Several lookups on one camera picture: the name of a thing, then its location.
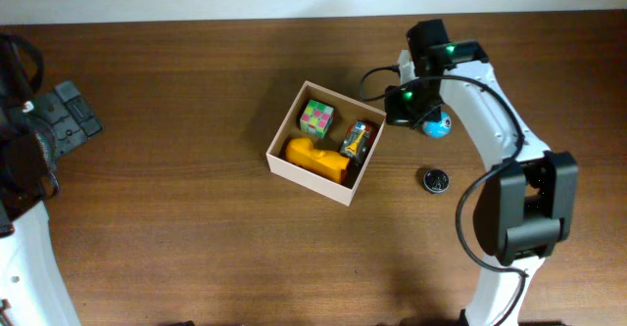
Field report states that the blue toy ball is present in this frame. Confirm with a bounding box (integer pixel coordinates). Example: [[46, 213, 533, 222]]
[[422, 112, 452, 139]]

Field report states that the black round disc toy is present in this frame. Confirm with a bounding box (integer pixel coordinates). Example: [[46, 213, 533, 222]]
[[422, 168, 450, 194]]

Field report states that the grey red toy truck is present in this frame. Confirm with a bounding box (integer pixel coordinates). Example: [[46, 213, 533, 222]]
[[340, 120, 378, 165]]

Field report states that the pastel puzzle cube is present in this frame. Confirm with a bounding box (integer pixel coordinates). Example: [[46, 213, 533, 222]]
[[299, 99, 335, 139]]

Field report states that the orange toy hippo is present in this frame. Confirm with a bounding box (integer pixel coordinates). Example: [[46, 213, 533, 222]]
[[285, 137, 350, 184]]

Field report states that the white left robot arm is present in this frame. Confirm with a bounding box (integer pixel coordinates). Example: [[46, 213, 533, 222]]
[[1, 34, 104, 325]]

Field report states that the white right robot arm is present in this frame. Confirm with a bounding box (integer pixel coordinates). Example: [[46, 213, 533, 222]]
[[385, 20, 579, 325]]

